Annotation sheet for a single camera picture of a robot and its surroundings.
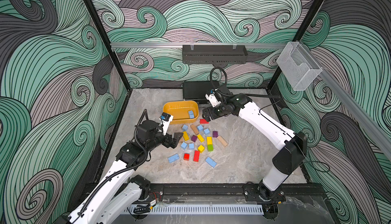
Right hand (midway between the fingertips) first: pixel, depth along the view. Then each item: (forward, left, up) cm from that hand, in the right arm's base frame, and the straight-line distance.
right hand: (208, 114), depth 81 cm
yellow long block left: (-3, +13, -19) cm, 23 cm away
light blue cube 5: (-10, +14, -18) cm, 25 cm away
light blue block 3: (-19, -1, -19) cm, 27 cm away
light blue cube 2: (+2, +14, -17) cm, 22 cm away
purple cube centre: (-5, +8, -18) cm, 21 cm away
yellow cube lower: (-12, +4, -18) cm, 22 cm away
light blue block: (+11, +9, -17) cm, 22 cm away
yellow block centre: (-4, +4, -19) cm, 20 cm away
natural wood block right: (-7, -9, -19) cm, 22 cm away
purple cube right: (-2, -5, -18) cm, 19 cm away
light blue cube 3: (+2, +4, -18) cm, 18 cm away
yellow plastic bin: (+17, +17, -20) cm, 31 cm away
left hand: (-10, +17, +3) cm, 20 cm away
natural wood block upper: (+2, +7, -18) cm, 20 cm away
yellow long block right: (-6, -1, -20) cm, 20 cm away
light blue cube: (+14, +10, -17) cm, 24 cm away
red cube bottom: (-15, +13, -20) cm, 29 cm away
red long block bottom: (-15, +7, -20) cm, 26 cm away
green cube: (-10, -2, -21) cm, 23 cm away
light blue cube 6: (-10, +10, -18) cm, 23 cm away
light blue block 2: (-17, +20, -18) cm, 32 cm away
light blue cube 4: (-1, 0, -18) cm, 18 cm away
